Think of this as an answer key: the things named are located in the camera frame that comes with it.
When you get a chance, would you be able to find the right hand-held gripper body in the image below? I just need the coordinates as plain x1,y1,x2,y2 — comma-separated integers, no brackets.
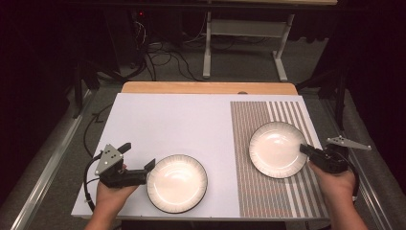
310,135,372,175

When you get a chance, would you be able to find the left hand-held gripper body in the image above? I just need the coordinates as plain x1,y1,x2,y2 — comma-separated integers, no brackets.
94,143,148,189

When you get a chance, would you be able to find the white plate with dark rim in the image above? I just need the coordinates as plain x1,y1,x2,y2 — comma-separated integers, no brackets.
248,121,309,179
146,153,209,215

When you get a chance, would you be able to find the person's left hand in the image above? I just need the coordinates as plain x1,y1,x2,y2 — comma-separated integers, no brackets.
95,164,139,219

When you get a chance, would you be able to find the person's right hand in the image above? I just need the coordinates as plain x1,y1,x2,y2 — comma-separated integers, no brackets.
307,159,357,213

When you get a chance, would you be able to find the white board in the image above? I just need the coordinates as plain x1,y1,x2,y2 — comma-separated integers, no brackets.
70,93,330,222

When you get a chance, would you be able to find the black stand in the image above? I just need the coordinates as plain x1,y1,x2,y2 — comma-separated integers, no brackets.
296,66,350,131
72,60,101,120

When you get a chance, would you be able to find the striped grey placemat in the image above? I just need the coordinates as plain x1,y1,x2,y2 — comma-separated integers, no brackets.
229,101,329,219

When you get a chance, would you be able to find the wooden table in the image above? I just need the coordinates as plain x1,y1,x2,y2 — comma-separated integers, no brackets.
121,80,299,96

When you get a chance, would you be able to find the dark box with red light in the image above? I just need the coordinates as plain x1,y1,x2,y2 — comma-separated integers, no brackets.
104,9,184,66

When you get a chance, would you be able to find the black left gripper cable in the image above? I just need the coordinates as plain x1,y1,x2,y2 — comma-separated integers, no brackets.
83,152,104,213

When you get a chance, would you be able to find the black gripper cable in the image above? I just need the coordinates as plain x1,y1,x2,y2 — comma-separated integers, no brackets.
347,155,361,203
83,152,104,213

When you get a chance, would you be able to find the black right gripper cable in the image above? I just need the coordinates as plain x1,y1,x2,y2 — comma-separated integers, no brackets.
347,155,361,203

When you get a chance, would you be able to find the black floor cable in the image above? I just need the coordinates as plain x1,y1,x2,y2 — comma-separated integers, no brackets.
83,103,114,159

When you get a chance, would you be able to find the aluminium rail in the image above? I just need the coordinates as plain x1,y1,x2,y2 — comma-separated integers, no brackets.
10,90,95,230
320,97,406,230

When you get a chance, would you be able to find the tangle of floor cables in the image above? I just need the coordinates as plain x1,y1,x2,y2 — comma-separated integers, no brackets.
128,18,207,82

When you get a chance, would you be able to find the white desk frame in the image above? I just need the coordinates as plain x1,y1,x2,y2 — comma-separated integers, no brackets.
202,0,338,82

